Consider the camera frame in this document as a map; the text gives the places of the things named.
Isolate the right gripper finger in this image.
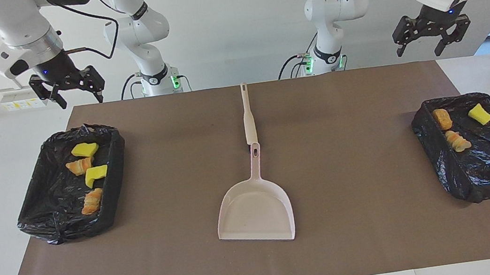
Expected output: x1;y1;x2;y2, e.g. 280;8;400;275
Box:
77;64;108;106
28;71;68;114

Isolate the white wall socket box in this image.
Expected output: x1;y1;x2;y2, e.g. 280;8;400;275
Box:
0;83;51;113

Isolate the yellow notched sponge piece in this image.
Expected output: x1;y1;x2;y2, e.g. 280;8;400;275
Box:
83;164;111;190

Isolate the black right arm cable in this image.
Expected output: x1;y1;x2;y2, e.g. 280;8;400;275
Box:
51;0;124;66

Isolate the beige hand brush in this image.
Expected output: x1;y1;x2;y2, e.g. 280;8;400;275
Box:
238;81;260;147

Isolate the brown table mat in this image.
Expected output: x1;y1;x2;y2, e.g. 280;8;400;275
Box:
0;52;490;275

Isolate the pale bread piece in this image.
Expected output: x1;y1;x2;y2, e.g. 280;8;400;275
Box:
444;127;473;154

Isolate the black base power cable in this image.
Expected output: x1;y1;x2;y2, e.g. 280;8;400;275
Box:
118;72;145;101
276;52;313;80

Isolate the small yellow sponge wedge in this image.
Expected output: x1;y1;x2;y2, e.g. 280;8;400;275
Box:
467;101;490;127

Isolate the yellow rectangular sponge piece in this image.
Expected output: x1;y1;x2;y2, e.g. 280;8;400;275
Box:
70;141;100;160

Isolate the brown oval bread roll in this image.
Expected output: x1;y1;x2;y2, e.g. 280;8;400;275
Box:
432;107;454;132

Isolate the orange striped croissant piece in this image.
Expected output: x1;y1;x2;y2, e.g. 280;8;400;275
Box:
79;188;107;216
65;156;95;177

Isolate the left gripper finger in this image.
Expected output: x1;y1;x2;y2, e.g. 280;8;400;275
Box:
431;25;473;58
390;15;420;58

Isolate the beige plastic dustpan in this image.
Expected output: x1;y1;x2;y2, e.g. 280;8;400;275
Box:
207;138;298;250

